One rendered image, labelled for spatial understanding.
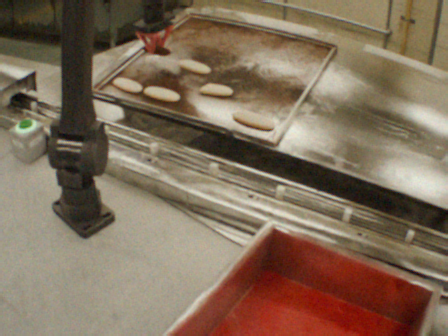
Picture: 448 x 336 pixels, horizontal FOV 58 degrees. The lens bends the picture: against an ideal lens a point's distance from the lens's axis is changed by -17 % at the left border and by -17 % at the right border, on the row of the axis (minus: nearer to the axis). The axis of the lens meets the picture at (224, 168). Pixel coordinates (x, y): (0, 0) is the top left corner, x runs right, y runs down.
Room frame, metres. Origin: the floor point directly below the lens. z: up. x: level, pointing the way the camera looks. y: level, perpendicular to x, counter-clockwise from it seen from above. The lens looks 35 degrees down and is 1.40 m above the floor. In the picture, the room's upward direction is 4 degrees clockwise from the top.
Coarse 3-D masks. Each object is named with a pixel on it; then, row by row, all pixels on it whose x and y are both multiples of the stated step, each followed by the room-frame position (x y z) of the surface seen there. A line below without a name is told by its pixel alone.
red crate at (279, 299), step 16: (272, 272) 0.54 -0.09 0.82; (256, 288) 0.50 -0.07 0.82; (272, 288) 0.50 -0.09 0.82; (288, 288) 0.50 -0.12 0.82; (304, 288) 0.50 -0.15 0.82; (240, 304) 0.46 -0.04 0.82; (256, 304) 0.46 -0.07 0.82; (272, 304) 0.46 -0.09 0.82; (288, 304) 0.46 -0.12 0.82; (304, 304) 0.46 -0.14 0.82; (320, 304) 0.46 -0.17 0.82; (336, 304) 0.46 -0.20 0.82; (352, 304) 0.46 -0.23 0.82; (224, 320) 0.42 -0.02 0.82; (240, 320) 0.43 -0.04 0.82; (256, 320) 0.43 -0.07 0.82; (272, 320) 0.43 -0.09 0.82; (288, 320) 0.43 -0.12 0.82; (304, 320) 0.43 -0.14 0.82; (320, 320) 0.43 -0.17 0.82; (336, 320) 0.43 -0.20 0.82; (352, 320) 0.42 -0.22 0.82; (368, 320) 0.42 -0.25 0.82; (384, 320) 0.42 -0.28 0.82
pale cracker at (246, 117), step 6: (234, 114) 0.92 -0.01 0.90; (240, 114) 0.91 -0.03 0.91; (246, 114) 0.91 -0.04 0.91; (252, 114) 0.92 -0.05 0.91; (240, 120) 0.90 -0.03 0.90; (246, 120) 0.90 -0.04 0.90; (252, 120) 0.90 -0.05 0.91; (258, 120) 0.89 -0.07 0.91; (264, 120) 0.89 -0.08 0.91; (270, 120) 0.90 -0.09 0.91; (258, 126) 0.88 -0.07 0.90; (264, 126) 0.88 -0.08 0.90; (270, 126) 0.88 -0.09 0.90
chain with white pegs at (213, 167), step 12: (36, 108) 1.01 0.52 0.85; (108, 132) 0.89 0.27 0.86; (156, 144) 0.83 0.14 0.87; (192, 168) 0.80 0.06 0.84; (216, 168) 0.77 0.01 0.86; (228, 180) 0.76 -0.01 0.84; (264, 192) 0.73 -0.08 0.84; (276, 192) 0.71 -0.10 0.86; (348, 216) 0.65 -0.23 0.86; (408, 240) 0.59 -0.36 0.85
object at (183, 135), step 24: (120, 48) 1.55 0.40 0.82; (96, 72) 1.32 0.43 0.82; (48, 96) 1.15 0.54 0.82; (120, 120) 1.01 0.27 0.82; (144, 120) 1.02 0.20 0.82; (192, 144) 0.92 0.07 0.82; (216, 144) 0.93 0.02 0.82; (240, 144) 0.93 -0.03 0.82; (264, 168) 0.84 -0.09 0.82; (288, 168) 0.85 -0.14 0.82; (312, 168) 0.86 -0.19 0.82; (336, 192) 0.78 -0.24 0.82; (360, 192) 0.78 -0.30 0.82; (192, 216) 0.67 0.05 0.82; (336, 216) 0.70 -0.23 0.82; (408, 216) 0.70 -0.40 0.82; (432, 216) 0.70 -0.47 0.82; (240, 240) 0.62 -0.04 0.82
